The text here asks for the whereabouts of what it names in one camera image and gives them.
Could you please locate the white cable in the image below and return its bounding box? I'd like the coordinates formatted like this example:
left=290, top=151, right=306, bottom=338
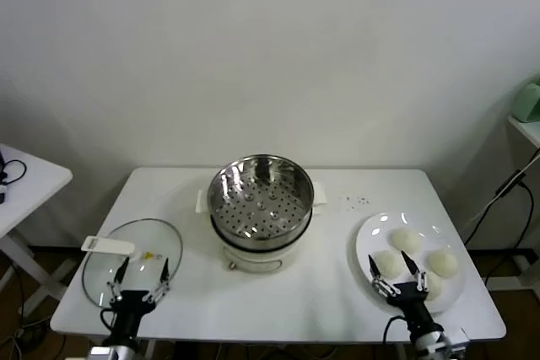
left=465, top=156, right=533, bottom=247

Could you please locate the white steamed baozi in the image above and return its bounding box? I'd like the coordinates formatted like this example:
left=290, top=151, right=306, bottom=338
left=415, top=271, right=446, bottom=302
left=374, top=250, right=408, bottom=280
left=388, top=228, right=423, bottom=252
left=424, top=249, right=459, bottom=280

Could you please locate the pale green appliance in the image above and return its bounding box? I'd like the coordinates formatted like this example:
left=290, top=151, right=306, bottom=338
left=512, top=81, right=540, bottom=124

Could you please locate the black looped cable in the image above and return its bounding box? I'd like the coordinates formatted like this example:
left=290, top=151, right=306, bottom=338
left=0, top=159, right=28, bottom=186

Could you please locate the stainless steel steamer basket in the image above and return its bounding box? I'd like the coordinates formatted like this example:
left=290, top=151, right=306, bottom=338
left=195, top=153, right=329, bottom=254

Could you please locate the black power adapter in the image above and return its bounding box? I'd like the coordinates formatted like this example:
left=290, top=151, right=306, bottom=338
left=494, top=169, right=523, bottom=200

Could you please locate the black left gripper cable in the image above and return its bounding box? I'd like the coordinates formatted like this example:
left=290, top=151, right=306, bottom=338
left=100, top=308, right=120, bottom=336

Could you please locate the black power cable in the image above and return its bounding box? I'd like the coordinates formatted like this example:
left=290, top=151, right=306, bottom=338
left=482, top=180, right=536, bottom=290

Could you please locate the white round plate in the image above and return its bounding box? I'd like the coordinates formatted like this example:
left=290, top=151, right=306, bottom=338
left=354, top=211, right=467, bottom=314

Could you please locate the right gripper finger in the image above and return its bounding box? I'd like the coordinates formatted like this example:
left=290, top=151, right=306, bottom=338
left=368, top=254, right=399, bottom=299
left=401, top=250, right=429, bottom=293

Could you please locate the glass lid with white handle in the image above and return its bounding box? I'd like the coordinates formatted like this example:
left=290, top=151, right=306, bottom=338
left=79, top=218, right=184, bottom=309

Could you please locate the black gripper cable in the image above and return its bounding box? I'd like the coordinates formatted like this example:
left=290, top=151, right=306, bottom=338
left=100, top=308, right=120, bottom=336
left=382, top=314, right=408, bottom=345

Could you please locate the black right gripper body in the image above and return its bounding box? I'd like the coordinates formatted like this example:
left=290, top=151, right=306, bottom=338
left=386, top=282, right=435, bottom=334

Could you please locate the white shelf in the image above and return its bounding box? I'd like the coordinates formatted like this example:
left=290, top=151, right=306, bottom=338
left=508, top=114, right=540, bottom=146

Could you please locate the white side table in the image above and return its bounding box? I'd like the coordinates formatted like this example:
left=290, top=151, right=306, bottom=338
left=0, top=142, right=73, bottom=319

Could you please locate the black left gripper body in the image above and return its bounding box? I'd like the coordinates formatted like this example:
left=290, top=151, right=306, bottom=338
left=107, top=290, right=155, bottom=339

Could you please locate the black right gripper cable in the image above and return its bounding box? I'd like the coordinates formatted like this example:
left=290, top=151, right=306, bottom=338
left=382, top=314, right=408, bottom=345

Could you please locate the white electric pot base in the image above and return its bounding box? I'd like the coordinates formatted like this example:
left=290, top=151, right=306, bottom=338
left=213, top=212, right=314, bottom=273

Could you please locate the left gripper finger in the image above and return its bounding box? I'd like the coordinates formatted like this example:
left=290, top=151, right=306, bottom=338
left=143, top=257, right=171, bottom=304
left=105, top=256, right=131, bottom=306

